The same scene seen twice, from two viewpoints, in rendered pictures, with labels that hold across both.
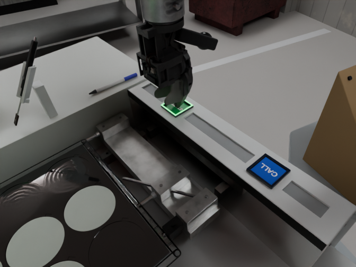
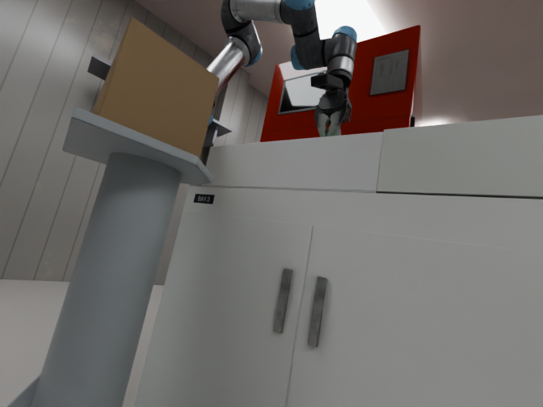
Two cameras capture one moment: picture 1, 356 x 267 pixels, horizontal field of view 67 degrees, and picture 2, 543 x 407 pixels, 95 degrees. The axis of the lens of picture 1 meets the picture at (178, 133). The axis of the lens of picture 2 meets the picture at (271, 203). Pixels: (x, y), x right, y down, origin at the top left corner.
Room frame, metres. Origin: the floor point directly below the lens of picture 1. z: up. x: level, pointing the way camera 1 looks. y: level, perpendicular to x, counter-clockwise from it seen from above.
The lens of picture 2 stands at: (1.06, -0.33, 0.66)
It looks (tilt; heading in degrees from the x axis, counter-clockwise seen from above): 10 degrees up; 160
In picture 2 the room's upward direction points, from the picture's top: 11 degrees clockwise
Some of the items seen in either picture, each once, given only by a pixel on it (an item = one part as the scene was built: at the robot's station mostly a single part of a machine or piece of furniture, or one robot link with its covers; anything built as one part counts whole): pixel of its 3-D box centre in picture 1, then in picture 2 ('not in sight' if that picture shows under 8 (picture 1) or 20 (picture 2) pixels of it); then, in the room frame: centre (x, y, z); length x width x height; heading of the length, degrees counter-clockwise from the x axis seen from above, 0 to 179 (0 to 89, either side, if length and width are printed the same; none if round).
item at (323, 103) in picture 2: (163, 50); (336, 98); (0.49, 0.01, 1.11); 0.09 x 0.08 x 0.12; 127
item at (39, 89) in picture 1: (33, 94); not in sight; (0.50, 0.31, 1.03); 0.06 x 0.04 x 0.13; 127
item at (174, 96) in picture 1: (174, 96); (326, 132); (0.48, 0.00, 1.01); 0.06 x 0.03 x 0.09; 127
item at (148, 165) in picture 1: (151, 169); not in sight; (0.39, 0.07, 0.87); 0.36 x 0.08 x 0.03; 37
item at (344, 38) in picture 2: not in sight; (341, 50); (0.49, 0.01, 1.27); 0.09 x 0.08 x 0.11; 44
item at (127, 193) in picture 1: (122, 187); not in sight; (0.33, 0.13, 0.90); 0.38 x 0.01 x 0.01; 37
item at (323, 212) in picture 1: (214, 155); (281, 169); (0.40, -0.08, 0.89); 0.55 x 0.09 x 0.14; 37
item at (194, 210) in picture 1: (196, 207); not in sight; (0.27, -0.02, 0.89); 0.08 x 0.03 x 0.03; 127
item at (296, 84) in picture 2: not in sight; (347, 128); (-0.24, 0.57, 1.52); 0.81 x 0.75 x 0.60; 37
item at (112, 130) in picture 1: (113, 125); not in sight; (0.53, 0.17, 0.89); 0.08 x 0.03 x 0.03; 127
